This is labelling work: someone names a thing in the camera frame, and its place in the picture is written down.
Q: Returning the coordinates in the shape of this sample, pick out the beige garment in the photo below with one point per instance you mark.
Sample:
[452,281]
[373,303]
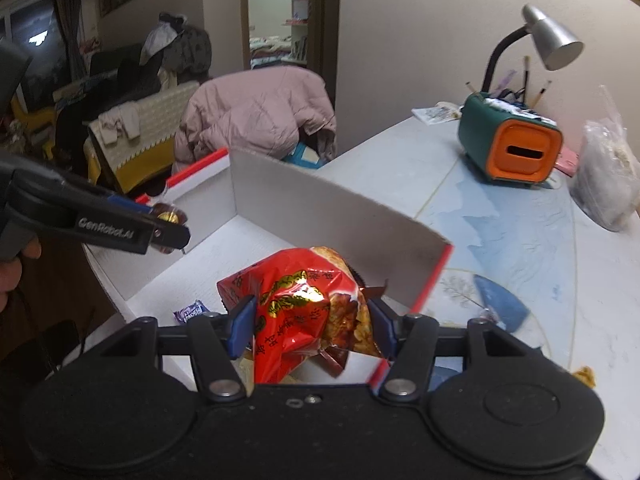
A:
[117,122]

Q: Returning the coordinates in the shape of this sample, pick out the pile of dark clothes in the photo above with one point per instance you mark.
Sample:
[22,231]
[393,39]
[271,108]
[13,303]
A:
[190,45]

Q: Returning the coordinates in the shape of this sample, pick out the person's left hand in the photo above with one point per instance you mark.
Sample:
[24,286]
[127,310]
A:
[12,275]

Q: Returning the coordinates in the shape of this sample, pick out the brown brush pen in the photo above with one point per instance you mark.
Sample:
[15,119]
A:
[541,94]

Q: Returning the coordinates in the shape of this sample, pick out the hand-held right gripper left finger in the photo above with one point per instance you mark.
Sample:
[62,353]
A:
[242,327]

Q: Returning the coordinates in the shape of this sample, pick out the black garment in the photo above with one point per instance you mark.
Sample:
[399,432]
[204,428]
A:
[125,72]

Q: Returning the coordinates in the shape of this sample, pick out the paper leaflet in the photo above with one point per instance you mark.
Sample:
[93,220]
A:
[435,112]

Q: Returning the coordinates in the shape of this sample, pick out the clear plastic food bag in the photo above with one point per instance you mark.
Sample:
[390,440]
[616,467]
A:
[607,175]

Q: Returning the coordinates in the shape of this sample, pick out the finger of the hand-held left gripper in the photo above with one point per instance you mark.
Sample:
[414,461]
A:
[130,200]
[100,220]

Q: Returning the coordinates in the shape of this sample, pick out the grey curtain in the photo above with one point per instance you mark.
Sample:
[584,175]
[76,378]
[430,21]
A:
[75,20]

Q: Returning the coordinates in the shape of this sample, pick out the purple candy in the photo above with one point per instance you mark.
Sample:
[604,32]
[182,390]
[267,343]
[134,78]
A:
[190,312]

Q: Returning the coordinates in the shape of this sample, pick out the red printed snack bag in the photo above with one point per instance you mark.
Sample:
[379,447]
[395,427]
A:
[290,300]

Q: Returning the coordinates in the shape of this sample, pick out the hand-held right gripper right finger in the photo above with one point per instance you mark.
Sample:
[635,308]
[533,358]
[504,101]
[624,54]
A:
[382,327]

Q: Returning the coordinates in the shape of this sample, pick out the gold candy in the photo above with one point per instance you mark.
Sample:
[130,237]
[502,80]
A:
[169,215]

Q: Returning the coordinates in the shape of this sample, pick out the pink padded jacket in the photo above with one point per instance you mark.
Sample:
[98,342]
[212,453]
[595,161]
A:
[250,110]

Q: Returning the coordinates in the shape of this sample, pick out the dark-tipped brush pen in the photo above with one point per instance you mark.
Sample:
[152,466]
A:
[526,77]

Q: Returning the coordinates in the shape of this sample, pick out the green and orange pen holder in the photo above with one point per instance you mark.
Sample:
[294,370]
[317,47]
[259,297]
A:
[480,135]

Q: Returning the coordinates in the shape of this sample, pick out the pink notebook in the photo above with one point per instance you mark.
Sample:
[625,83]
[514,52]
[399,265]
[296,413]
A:
[567,160]

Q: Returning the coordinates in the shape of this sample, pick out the sofa with cream cover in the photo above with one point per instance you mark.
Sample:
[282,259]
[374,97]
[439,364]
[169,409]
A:
[160,120]

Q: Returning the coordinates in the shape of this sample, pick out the silver desk lamp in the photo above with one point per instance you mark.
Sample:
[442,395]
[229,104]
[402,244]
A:
[555,40]

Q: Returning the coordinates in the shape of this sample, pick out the red cardboard box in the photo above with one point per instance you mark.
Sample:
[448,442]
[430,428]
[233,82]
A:
[310,205]

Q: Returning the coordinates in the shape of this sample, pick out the brown door frame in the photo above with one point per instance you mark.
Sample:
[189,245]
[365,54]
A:
[330,20]

